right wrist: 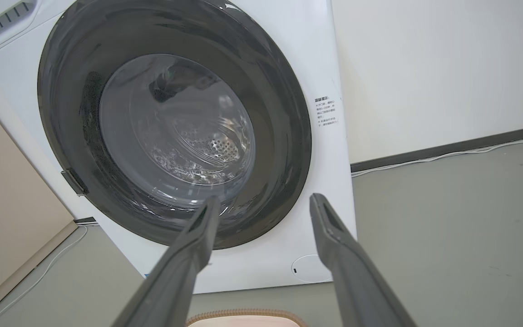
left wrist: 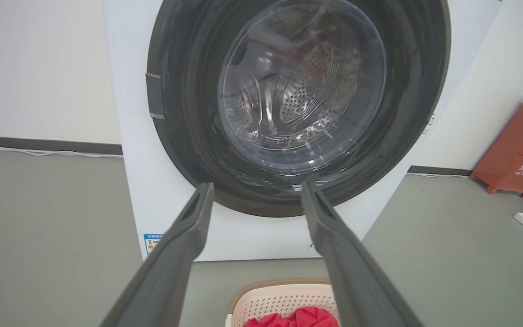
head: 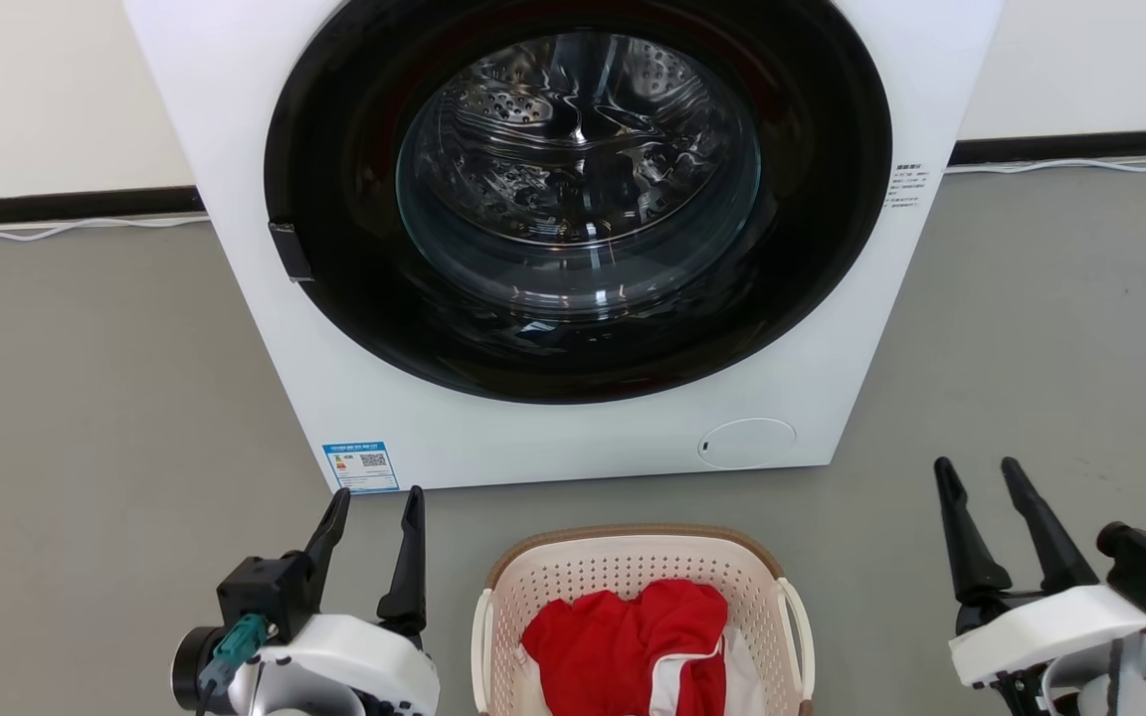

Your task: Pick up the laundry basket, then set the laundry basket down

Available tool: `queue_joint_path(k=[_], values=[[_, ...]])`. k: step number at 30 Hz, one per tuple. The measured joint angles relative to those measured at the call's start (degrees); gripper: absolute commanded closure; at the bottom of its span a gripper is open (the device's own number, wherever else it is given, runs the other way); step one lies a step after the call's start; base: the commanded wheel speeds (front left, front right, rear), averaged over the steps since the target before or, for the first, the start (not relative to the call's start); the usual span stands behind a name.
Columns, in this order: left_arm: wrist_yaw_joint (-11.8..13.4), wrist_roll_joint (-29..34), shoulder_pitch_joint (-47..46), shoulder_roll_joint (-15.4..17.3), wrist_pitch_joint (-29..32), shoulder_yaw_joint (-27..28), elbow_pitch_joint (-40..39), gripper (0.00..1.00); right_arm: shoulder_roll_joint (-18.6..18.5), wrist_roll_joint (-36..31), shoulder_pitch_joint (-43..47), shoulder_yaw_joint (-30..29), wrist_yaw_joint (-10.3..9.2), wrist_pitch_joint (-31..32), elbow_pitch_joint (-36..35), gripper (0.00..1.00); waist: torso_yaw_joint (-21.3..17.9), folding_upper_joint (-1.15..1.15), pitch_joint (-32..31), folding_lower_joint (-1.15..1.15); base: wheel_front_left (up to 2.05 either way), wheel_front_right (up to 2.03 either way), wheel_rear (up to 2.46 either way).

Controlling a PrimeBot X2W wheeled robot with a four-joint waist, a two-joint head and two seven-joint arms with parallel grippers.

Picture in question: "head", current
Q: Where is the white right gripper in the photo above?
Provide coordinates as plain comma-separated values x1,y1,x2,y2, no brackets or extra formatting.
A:
933,456,1146,689

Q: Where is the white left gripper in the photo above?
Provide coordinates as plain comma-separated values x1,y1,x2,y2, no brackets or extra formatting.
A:
259,485,441,716

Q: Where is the beige perforated plastic laundry basket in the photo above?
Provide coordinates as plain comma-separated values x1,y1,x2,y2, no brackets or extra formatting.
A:
471,523,818,716

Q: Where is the blue energy label sticker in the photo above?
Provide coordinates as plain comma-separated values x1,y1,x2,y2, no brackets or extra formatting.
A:
321,440,402,496

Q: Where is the white front-load washing machine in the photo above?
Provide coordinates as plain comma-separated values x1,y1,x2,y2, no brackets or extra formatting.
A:
123,0,1005,495

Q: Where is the red garment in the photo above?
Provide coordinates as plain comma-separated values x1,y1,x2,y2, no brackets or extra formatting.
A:
520,579,731,716

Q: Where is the round white filter cover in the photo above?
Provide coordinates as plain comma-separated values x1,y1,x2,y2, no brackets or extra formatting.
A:
697,417,798,471

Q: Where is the white garment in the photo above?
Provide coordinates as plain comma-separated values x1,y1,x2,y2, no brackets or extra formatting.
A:
647,634,769,716

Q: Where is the round black glass washer door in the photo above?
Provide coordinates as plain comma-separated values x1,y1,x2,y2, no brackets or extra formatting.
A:
263,0,893,406

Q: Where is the teal left camera cable plug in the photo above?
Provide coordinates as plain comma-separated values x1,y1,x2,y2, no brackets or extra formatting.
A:
199,613,270,698

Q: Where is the black washer door handle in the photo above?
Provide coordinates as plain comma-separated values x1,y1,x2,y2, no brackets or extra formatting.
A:
267,220,316,284

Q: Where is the white floor cable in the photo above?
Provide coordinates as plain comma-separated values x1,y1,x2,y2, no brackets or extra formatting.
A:
0,213,212,244
942,153,1146,177

